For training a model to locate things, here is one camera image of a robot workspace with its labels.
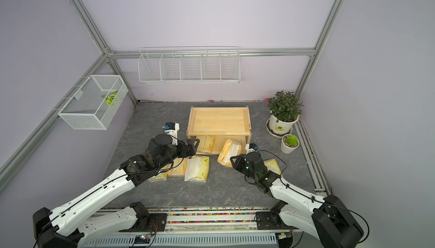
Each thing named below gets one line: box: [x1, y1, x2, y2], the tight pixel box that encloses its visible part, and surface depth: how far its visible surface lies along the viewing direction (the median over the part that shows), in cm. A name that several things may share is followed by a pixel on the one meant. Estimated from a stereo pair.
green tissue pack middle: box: [184, 155, 210, 182], surface depth 86 cm
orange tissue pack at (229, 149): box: [216, 138, 242, 168], surface depth 87 cm
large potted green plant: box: [265, 90, 305, 138], surface depth 95 cm
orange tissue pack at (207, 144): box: [195, 135, 216, 155], surface depth 94 cm
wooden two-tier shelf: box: [186, 105, 253, 156], surface depth 86 cm
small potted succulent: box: [280, 133, 300, 155], surface depth 91 cm
